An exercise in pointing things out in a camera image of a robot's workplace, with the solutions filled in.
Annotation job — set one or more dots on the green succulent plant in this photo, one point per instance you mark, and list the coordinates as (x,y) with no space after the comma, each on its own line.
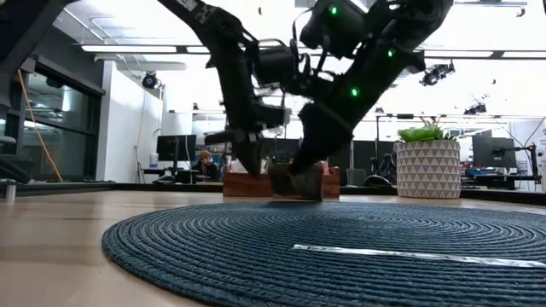
(420,134)

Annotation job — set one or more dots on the wooden three-compartment tray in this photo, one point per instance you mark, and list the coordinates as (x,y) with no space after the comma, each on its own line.
(245,185)

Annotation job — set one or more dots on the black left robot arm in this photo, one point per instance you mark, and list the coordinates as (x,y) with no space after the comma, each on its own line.
(222,47)

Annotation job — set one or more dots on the white placemat label strip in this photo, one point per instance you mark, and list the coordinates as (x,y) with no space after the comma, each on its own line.
(405,255)

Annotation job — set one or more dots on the person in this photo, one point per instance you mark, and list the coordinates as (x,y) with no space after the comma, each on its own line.
(205,165)

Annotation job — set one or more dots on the brown vanilla cinnamon tea packet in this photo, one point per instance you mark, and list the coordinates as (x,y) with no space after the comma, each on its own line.
(298,185)

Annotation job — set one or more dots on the black computer monitor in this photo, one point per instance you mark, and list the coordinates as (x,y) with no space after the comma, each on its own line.
(494,151)
(176,148)

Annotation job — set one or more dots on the white triangle-patterned plant pot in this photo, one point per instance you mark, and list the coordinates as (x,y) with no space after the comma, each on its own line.
(426,170)

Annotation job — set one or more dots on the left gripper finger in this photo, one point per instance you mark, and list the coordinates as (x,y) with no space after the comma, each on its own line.
(256,158)
(242,155)

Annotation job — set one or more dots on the black office partition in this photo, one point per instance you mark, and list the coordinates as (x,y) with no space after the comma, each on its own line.
(367,155)

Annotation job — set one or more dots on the black ceiling spotlight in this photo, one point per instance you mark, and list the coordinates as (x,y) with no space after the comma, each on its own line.
(435,74)
(475,109)

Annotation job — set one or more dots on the round dark blue woven placemat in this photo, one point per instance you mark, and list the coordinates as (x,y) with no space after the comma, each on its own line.
(256,256)

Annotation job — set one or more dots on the white bottle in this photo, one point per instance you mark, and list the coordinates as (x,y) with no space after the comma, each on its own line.
(154,162)

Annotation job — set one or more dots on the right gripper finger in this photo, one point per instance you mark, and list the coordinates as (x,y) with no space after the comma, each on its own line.
(320,158)
(300,160)

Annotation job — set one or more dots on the black ceiling security camera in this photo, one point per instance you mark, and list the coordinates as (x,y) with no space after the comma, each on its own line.
(149,80)

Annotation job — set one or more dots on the white Tazo tea packet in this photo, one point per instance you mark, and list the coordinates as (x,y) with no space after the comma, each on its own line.
(235,165)

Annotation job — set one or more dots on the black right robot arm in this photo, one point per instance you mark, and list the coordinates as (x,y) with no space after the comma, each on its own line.
(384,47)

